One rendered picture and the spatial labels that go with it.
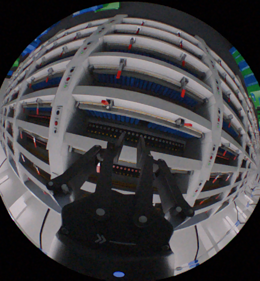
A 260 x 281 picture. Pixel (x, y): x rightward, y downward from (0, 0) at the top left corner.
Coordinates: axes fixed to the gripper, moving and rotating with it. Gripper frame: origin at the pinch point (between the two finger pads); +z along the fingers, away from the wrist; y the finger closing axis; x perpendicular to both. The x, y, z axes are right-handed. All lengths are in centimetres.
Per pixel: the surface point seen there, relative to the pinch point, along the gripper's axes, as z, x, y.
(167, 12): 22, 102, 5
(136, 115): 19.5, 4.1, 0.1
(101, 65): 23.1, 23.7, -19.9
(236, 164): 22, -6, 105
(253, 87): 2, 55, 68
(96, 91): 15.9, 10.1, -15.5
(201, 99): 26.8, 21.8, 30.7
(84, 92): 15.3, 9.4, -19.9
